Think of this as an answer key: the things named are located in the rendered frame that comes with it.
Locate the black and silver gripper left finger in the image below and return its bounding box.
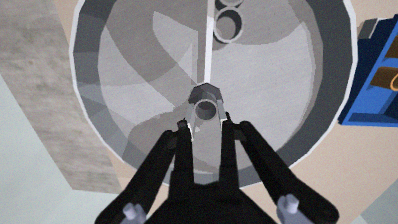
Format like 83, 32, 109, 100
94, 103, 197, 224

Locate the dark grey metal cylinder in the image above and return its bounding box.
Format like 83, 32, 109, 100
213, 6, 245, 44
193, 92, 218, 122
215, 0, 244, 11

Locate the blue shallow tray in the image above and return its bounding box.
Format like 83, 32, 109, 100
337, 14, 398, 127

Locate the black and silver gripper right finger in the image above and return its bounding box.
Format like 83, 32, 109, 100
216, 100, 340, 224

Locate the bronze bushing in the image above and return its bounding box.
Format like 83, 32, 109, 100
369, 66, 398, 91
385, 35, 398, 58

